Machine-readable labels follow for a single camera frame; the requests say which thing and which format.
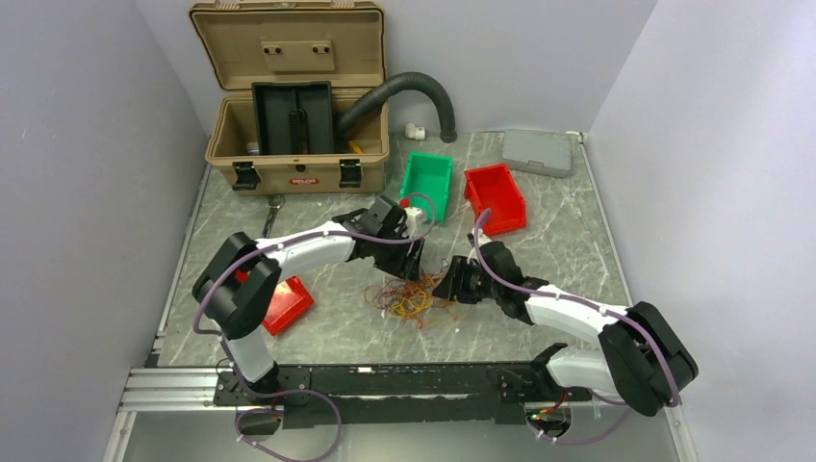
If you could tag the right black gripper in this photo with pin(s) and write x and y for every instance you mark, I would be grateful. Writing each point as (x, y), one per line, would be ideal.
(453, 285)

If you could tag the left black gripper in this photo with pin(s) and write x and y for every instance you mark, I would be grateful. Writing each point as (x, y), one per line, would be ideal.
(405, 267)

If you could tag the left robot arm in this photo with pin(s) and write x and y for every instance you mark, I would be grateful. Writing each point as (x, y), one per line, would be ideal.
(236, 287)

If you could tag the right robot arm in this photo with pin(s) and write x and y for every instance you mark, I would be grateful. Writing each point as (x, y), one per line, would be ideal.
(635, 355)

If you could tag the white pipe elbow fitting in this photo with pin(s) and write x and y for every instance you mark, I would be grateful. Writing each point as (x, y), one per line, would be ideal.
(414, 132)

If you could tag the green plastic bin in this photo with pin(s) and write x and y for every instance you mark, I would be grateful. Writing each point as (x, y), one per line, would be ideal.
(431, 175)

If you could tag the red plastic bin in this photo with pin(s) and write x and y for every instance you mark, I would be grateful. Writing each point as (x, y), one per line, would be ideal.
(493, 187)

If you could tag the red flat bin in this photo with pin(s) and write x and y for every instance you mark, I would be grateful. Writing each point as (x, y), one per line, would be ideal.
(287, 305)

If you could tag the yellow tool in toolbox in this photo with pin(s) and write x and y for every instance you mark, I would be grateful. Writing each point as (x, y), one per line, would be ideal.
(355, 147)

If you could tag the metal wrench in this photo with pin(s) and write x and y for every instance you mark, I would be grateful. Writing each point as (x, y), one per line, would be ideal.
(275, 203)

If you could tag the grey plastic case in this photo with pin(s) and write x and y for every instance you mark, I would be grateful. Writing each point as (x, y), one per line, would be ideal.
(539, 152)

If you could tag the black toolbox tray insert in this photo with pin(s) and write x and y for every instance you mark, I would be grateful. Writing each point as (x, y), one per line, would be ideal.
(294, 119)

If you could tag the tan plastic toolbox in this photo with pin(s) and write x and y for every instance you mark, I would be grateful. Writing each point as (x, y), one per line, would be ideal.
(289, 71)

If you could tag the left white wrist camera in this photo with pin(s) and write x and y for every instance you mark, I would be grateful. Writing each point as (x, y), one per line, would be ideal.
(415, 217)

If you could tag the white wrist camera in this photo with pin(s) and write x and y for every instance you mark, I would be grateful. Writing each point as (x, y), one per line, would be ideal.
(415, 217)
(478, 238)

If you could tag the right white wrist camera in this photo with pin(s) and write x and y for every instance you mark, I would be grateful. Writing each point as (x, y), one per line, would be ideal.
(478, 238)

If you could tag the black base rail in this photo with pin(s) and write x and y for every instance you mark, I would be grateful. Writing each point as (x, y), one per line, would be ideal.
(404, 393)

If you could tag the aluminium frame profile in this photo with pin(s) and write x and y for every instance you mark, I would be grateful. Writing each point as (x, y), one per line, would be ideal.
(170, 390)

